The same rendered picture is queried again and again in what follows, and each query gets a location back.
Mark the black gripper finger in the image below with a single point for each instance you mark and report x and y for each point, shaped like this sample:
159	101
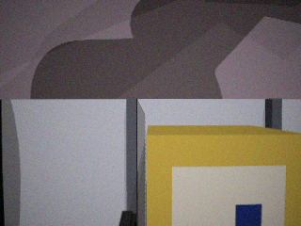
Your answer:
127	219

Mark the yellow carton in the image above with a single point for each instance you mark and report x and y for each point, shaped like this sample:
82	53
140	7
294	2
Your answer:
222	175

